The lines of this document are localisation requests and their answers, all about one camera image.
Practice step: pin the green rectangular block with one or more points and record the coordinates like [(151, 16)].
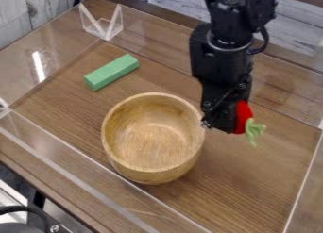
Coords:
[(110, 72)]

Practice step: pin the wooden bowl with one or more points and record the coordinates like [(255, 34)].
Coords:
[(152, 137)]

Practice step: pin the black metal frame with screw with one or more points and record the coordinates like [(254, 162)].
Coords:
[(43, 220)]

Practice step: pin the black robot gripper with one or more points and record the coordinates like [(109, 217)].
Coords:
[(222, 66)]

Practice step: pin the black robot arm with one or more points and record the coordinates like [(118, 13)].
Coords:
[(239, 22)]

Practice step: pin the clear acrylic corner bracket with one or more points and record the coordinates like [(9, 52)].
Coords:
[(102, 28)]

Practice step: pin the red plush strawberry toy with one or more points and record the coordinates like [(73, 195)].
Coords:
[(246, 125)]

